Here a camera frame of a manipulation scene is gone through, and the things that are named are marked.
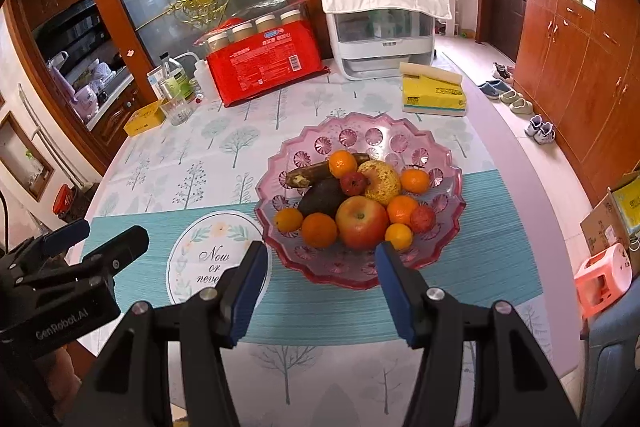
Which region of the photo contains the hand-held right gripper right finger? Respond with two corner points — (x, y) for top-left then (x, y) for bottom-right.
(375, 241), (581, 427)

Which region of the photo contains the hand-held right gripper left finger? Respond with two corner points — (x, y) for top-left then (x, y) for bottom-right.
(62, 241), (269, 427)

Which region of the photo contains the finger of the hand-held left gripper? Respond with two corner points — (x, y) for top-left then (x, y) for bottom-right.
(77, 226), (150, 290)
(10, 218), (91, 273)

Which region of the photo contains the small yellowish tangerine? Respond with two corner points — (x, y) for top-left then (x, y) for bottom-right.
(384, 223), (414, 251)

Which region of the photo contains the pink plastic fruit plate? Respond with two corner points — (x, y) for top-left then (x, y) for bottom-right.
(254, 112), (465, 290)

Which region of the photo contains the red apple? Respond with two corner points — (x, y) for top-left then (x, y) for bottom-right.
(335, 195), (391, 251)

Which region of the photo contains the orange tangerine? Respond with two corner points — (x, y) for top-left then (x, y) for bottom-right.
(301, 212), (339, 249)
(328, 149), (358, 179)
(274, 207), (304, 233)
(400, 168), (431, 195)
(386, 195), (420, 227)

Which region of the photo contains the small red crabapple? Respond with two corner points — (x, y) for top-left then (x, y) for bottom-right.
(340, 171), (368, 196)

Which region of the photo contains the dark avocado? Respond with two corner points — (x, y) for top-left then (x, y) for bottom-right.
(298, 177), (348, 219)

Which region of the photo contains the overripe brown banana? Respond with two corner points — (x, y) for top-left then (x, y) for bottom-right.
(285, 152), (371, 188)

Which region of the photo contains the red bucket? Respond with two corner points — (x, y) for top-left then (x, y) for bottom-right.
(52, 184), (76, 214)

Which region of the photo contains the teal striped placemat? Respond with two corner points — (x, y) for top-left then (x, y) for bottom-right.
(80, 169), (543, 343)

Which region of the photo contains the wooden kitchen base cabinet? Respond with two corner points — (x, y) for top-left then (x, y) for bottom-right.
(87, 79), (151, 148)

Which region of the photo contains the yellow flat box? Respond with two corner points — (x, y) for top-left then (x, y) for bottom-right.
(123, 99), (167, 136)

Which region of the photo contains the clear drinking glass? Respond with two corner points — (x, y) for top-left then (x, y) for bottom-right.
(161, 96), (192, 126)

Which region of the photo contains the white carton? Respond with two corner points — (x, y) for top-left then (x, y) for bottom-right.
(147, 67), (166, 100)

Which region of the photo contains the clear plastic bottle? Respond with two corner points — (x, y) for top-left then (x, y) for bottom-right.
(159, 52), (193, 102)

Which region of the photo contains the white squeeze bottle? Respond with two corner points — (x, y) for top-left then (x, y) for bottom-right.
(175, 52), (216, 100)

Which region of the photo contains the pink plastic stool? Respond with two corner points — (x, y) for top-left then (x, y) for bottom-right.
(574, 243), (632, 320)

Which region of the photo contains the yellow tissue pack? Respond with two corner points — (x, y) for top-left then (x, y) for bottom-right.
(399, 62), (467, 118)

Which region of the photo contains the cardboard box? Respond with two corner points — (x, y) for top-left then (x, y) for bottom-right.
(580, 172), (640, 273)

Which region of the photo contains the blue slipper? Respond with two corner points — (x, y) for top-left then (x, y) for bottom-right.
(477, 79), (508, 100)

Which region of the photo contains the blue chair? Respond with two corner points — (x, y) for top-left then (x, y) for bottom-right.
(582, 302), (640, 427)

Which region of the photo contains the red package of jars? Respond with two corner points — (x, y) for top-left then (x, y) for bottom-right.
(194, 0), (331, 108)

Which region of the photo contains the white countertop appliance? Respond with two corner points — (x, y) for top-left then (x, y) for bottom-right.
(318, 0), (453, 81)

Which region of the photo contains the yellow pack in box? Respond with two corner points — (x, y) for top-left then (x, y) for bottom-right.
(612, 177), (640, 233)

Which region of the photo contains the wooden picture frame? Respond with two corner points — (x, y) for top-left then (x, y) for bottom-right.
(0, 112), (55, 202)

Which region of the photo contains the wooden wall cabinet unit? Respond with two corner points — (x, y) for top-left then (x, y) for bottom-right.
(515, 0), (640, 202)

